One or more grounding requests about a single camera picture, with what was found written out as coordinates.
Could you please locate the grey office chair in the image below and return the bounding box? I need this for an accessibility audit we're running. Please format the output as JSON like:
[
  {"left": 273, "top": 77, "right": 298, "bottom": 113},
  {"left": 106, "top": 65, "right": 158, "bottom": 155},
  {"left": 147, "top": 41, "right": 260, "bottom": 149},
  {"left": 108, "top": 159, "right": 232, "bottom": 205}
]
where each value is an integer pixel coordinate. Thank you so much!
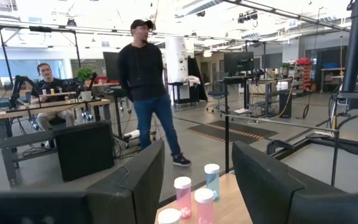
[{"left": 206, "top": 89, "right": 231, "bottom": 114}]

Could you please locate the white round column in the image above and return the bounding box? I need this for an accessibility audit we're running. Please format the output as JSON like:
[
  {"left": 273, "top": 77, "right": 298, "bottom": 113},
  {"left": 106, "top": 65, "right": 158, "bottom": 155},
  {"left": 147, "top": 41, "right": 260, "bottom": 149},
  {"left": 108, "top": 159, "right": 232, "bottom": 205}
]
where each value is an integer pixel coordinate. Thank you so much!
[{"left": 165, "top": 36, "right": 190, "bottom": 105}]

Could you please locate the black table frame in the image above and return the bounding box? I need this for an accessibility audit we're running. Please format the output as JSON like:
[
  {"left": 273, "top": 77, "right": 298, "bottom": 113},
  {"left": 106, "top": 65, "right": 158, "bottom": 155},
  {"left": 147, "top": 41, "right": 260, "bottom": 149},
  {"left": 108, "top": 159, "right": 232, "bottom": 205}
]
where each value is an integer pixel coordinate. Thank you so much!
[{"left": 265, "top": 132, "right": 358, "bottom": 161}]

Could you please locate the thick black pole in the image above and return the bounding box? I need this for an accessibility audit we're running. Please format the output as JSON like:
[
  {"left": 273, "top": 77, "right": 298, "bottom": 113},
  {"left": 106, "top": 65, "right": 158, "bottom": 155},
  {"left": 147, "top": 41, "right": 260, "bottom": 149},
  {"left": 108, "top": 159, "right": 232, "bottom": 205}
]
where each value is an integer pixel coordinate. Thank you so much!
[{"left": 341, "top": 0, "right": 358, "bottom": 94}]

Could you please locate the black workstation desk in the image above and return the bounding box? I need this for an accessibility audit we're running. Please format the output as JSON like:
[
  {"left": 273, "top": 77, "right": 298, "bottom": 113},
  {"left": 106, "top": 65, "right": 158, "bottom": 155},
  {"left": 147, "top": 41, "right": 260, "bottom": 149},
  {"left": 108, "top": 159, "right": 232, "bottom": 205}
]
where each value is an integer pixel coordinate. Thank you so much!
[{"left": 223, "top": 76, "right": 294, "bottom": 119}]

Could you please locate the black floor mat striped edge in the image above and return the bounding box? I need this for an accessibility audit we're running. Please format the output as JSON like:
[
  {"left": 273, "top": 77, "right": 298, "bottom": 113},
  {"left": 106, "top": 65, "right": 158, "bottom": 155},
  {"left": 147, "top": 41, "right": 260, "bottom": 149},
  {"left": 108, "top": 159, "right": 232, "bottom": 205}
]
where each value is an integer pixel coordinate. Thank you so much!
[{"left": 186, "top": 119, "right": 279, "bottom": 146}]

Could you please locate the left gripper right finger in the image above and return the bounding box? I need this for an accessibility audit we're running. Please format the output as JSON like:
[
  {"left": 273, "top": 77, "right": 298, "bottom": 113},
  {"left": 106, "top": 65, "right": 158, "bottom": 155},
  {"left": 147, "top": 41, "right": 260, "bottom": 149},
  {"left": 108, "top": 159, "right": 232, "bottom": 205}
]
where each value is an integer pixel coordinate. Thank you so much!
[{"left": 231, "top": 141, "right": 306, "bottom": 224}]

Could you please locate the black computer case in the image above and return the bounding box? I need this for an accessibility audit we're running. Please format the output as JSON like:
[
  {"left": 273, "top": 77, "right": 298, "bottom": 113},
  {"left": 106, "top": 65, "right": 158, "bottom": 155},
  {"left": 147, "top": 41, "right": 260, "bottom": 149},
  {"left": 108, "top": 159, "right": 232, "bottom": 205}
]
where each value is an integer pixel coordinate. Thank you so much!
[{"left": 53, "top": 121, "right": 115, "bottom": 183}]

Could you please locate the small pink pill bottle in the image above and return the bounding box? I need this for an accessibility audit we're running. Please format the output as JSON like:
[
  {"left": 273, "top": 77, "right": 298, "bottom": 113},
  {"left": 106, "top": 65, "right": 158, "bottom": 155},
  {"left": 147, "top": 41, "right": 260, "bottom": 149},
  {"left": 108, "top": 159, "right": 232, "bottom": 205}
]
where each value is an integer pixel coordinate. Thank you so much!
[
  {"left": 194, "top": 187, "right": 215, "bottom": 224},
  {"left": 173, "top": 176, "right": 193, "bottom": 220}
]

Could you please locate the black ceiling track camera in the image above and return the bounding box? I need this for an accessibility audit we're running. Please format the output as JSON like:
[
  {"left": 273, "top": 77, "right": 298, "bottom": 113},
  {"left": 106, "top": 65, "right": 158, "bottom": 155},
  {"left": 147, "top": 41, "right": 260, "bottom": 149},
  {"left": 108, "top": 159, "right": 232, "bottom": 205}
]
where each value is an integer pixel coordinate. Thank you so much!
[{"left": 237, "top": 9, "right": 260, "bottom": 28}]

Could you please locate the black utility cart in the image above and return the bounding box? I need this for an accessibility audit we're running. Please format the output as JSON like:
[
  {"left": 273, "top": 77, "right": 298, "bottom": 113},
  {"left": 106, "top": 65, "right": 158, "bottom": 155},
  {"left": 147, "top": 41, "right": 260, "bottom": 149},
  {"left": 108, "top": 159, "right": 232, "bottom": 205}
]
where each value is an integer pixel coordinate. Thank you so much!
[{"left": 167, "top": 80, "right": 201, "bottom": 109}]

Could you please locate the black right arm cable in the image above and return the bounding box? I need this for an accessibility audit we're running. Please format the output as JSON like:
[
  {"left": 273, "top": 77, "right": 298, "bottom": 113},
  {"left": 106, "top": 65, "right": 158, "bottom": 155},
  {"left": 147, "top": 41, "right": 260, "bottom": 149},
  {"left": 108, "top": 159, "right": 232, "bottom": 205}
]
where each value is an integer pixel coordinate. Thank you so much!
[{"left": 336, "top": 112, "right": 358, "bottom": 131}]

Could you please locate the red storage shelf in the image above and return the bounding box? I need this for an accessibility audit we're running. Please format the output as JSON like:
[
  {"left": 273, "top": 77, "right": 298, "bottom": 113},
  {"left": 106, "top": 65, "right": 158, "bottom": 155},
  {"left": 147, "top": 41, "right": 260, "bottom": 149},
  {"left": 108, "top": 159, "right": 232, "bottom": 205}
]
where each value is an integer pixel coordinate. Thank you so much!
[{"left": 296, "top": 57, "right": 316, "bottom": 93}]

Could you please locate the yellow hanging cable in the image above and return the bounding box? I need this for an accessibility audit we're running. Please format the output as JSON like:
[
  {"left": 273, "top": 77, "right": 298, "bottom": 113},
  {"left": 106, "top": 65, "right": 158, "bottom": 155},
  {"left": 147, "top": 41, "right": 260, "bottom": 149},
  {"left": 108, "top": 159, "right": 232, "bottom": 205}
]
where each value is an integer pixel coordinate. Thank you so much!
[{"left": 270, "top": 18, "right": 303, "bottom": 121}]

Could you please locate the grey table mat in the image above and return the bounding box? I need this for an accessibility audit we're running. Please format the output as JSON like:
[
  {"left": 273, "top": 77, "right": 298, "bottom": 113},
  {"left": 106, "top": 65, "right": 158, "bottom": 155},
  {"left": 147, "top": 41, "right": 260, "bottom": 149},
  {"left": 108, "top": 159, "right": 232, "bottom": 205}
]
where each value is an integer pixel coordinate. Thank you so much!
[{"left": 280, "top": 142, "right": 358, "bottom": 195}]

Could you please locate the wooden workstation table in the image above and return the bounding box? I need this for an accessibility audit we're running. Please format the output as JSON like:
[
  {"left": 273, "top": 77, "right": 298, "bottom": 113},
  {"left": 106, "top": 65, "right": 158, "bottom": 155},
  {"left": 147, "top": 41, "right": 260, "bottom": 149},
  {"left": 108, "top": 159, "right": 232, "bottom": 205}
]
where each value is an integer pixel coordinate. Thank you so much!
[{"left": 0, "top": 98, "right": 112, "bottom": 188}]

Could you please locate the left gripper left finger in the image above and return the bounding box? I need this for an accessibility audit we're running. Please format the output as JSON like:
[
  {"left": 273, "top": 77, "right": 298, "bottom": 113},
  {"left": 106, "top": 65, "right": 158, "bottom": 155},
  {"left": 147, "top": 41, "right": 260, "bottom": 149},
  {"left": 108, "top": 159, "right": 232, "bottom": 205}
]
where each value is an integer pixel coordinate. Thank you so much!
[{"left": 85, "top": 139, "right": 167, "bottom": 224}]

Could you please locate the small yellow-green pill bottle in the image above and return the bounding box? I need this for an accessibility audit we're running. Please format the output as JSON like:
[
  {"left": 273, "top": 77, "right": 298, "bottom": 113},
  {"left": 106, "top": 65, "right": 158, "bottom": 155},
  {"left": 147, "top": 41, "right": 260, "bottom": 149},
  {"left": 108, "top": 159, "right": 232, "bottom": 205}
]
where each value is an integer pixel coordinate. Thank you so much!
[{"left": 157, "top": 208, "right": 181, "bottom": 224}]

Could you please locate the light blue pill bottle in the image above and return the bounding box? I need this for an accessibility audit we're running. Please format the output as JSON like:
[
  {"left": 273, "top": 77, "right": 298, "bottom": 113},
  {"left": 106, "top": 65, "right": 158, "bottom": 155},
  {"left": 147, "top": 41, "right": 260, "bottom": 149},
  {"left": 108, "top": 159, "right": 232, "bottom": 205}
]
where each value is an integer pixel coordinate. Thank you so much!
[{"left": 204, "top": 163, "right": 221, "bottom": 202}]

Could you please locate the thin black shelf end frame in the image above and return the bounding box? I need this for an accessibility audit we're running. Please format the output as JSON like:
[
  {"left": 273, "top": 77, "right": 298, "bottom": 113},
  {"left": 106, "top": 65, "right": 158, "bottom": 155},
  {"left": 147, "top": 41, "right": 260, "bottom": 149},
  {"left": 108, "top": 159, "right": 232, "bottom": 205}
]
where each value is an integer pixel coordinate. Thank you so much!
[{"left": 224, "top": 113, "right": 341, "bottom": 187}]

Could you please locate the standing person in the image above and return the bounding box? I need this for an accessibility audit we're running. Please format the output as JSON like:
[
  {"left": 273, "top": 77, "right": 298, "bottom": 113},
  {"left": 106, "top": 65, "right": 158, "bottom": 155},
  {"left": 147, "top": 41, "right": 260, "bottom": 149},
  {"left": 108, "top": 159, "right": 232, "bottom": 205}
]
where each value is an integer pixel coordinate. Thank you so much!
[{"left": 117, "top": 19, "right": 192, "bottom": 168}]

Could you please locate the black clamp mount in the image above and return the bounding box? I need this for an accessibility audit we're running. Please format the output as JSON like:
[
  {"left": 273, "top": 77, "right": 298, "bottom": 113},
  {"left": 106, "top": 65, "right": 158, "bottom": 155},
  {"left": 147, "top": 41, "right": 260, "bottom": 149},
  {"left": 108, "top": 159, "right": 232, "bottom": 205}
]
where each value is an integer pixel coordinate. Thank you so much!
[{"left": 265, "top": 139, "right": 295, "bottom": 156}]

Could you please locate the black hanging cloth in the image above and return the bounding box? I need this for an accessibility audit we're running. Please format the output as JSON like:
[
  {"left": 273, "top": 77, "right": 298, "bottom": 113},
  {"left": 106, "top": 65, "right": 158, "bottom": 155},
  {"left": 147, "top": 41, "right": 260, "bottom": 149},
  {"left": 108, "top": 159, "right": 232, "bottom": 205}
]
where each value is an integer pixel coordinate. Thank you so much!
[{"left": 187, "top": 57, "right": 209, "bottom": 102}]

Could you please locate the thin black workstation frame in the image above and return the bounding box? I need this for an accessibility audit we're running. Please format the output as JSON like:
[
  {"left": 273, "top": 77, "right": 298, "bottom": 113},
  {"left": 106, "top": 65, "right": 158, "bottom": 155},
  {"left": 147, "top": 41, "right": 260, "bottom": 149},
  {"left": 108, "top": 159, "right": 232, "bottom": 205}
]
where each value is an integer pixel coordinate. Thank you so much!
[{"left": 0, "top": 24, "right": 83, "bottom": 108}]

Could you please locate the black monitor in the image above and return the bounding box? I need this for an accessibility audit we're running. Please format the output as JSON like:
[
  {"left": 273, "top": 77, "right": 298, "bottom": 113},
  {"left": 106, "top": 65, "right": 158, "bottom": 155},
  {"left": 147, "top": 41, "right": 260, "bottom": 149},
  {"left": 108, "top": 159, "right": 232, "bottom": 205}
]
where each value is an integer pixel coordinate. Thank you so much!
[
  {"left": 102, "top": 51, "right": 121, "bottom": 82},
  {"left": 223, "top": 51, "right": 255, "bottom": 78}
]

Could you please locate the seated person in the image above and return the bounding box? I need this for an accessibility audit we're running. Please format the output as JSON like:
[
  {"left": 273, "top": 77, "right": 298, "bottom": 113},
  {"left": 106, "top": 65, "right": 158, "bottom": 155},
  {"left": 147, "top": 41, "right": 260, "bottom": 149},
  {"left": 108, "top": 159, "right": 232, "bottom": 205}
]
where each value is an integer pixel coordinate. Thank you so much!
[{"left": 29, "top": 62, "right": 76, "bottom": 131}]

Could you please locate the black overhead light bar beam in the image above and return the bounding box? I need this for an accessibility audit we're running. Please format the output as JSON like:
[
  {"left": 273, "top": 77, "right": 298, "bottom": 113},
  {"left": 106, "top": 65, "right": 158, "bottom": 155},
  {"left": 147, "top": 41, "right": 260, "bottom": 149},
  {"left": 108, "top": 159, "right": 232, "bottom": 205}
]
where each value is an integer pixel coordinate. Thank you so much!
[{"left": 221, "top": 0, "right": 352, "bottom": 32}]

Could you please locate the white cloth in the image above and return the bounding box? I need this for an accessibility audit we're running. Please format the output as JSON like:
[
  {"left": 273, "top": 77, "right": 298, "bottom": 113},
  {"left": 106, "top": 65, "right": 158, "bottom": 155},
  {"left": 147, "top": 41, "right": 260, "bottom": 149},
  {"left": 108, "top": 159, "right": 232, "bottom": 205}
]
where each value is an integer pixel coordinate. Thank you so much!
[{"left": 183, "top": 75, "right": 202, "bottom": 88}]

